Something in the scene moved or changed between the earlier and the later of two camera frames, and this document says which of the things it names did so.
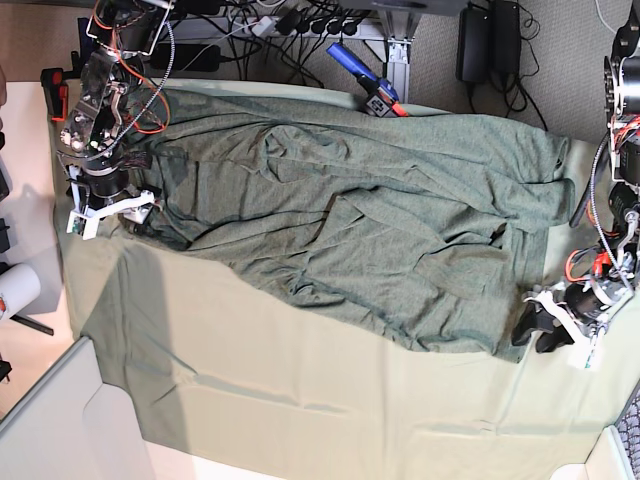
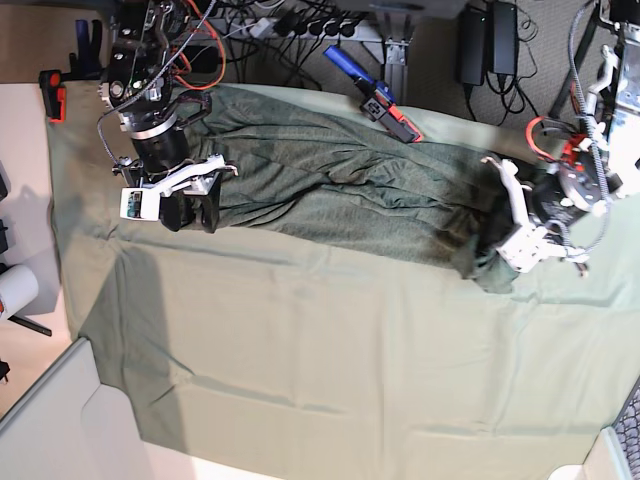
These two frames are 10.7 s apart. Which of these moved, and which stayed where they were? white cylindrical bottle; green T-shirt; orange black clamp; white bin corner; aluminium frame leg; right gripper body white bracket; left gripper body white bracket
Moved: right gripper body white bracket; green T-shirt; left gripper body white bracket
Stayed: white bin corner; white cylindrical bottle; orange black clamp; aluminium frame leg
